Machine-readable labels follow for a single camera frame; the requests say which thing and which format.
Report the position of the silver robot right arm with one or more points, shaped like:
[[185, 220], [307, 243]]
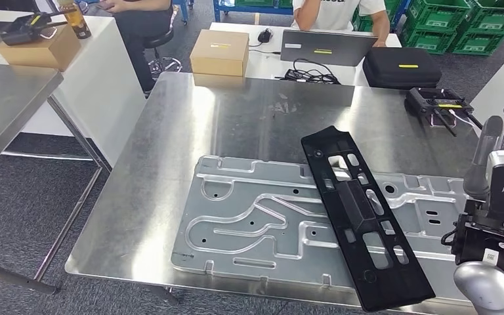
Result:
[[487, 287]]

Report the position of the black computer mouse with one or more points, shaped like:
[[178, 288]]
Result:
[[265, 35]]

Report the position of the black plastic mounting plate part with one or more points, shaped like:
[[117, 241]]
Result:
[[356, 208]]

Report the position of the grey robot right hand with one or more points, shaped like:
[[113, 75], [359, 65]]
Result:
[[478, 165]]

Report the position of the grey laptop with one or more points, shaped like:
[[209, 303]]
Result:
[[326, 50]]

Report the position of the black stool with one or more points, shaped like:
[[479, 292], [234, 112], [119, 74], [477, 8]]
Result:
[[158, 39]]

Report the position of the white desk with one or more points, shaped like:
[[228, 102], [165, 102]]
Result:
[[495, 69], [104, 87], [265, 63]]

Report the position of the cardboard box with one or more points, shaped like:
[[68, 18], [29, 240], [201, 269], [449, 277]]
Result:
[[219, 52], [39, 52]]

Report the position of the person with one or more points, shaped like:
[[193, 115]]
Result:
[[334, 13], [143, 21]]

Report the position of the stamped sheet metal panel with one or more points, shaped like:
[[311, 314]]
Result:
[[226, 208]]

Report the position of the amber drink bottle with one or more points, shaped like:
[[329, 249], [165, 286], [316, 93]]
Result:
[[78, 24]]

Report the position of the stainless steel workbench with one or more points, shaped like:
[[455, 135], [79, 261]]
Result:
[[156, 143]]

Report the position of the stainless steel table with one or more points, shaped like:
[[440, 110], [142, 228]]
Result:
[[8, 100]]

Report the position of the black carrying case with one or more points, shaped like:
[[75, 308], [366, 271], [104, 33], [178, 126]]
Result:
[[400, 69]]

